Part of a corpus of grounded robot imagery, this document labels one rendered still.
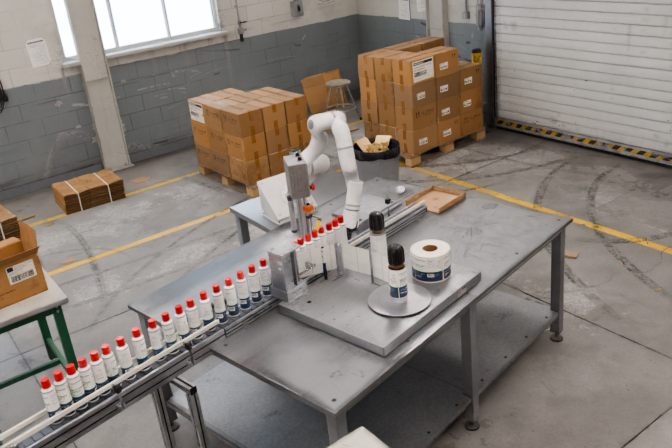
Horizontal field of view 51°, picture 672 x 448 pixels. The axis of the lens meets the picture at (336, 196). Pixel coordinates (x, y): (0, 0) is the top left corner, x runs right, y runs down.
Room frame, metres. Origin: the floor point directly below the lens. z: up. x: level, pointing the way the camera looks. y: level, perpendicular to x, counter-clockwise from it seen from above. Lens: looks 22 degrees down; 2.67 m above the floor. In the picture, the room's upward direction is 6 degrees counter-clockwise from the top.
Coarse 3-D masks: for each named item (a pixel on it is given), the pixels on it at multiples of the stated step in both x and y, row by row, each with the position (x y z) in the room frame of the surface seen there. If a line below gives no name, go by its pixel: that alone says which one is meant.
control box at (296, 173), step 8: (288, 160) 3.48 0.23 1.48; (296, 160) 3.46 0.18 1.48; (304, 160) 3.46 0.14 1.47; (288, 168) 3.39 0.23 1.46; (296, 168) 3.40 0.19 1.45; (304, 168) 3.40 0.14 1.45; (288, 176) 3.42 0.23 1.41; (296, 176) 3.40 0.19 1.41; (304, 176) 3.40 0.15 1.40; (288, 184) 3.47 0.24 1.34; (296, 184) 3.39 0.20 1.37; (304, 184) 3.40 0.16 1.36; (296, 192) 3.39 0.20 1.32; (304, 192) 3.40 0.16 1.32
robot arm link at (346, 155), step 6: (342, 150) 3.69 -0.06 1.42; (348, 150) 3.69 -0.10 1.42; (342, 156) 3.68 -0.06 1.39; (348, 156) 3.68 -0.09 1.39; (354, 156) 3.70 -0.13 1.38; (342, 162) 3.68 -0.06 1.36; (348, 162) 3.67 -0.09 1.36; (354, 162) 3.68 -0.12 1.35; (342, 168) 3.68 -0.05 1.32; (348, 168) 3.66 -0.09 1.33; (354, 168) 3.67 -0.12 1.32; (348, 174) 3.72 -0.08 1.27; (354, 174) 3.73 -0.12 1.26; (348, 180) 3.75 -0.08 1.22
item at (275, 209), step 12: (264, 180) 4.32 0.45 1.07; (276, 180) 4.35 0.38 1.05; (264, 192) 4.25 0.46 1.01; (276, 192) 4.27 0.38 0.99; (264, 204) 4.26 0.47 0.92; (276, 204) 4.20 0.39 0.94; (312, 204) 4.27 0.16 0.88; (264, 216) 4.27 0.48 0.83; (276, 216) 4.13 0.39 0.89; (288, 216) 4.16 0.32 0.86
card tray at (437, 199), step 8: (424, 192) 4.33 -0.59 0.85; (432, 192) 4.36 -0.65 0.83; (440, 192) 4.34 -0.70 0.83; (448, 192) 4.31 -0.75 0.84; (456, 192) 4.27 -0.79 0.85; (464, 192) 4.22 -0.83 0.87; (408, 200) 4.21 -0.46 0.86; (416, 200) 4.25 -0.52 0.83; (432, 200) 4.22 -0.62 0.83; (440, 200) 4.21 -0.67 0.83; (448, 200) 4.20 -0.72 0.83; (456, 200) 4.15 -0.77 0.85; (432, 208) 4.10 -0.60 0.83; (440, 208) 4.02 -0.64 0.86
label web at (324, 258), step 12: (300, 252) 3.22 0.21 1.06; (312, 252) 3.24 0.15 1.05; (324, 252) 3.24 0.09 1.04; (348, 252) 3.25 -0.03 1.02; (360, 252) 3.20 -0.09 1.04; (372, 252) 3.15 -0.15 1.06; (300, 264) 3.22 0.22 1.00; (324, 264) 3.24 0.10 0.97; (348, 264) 3.25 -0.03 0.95; (360, 264) 3.20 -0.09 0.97; (372, 264) 3.15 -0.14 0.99; (300, 276) 3.22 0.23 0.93
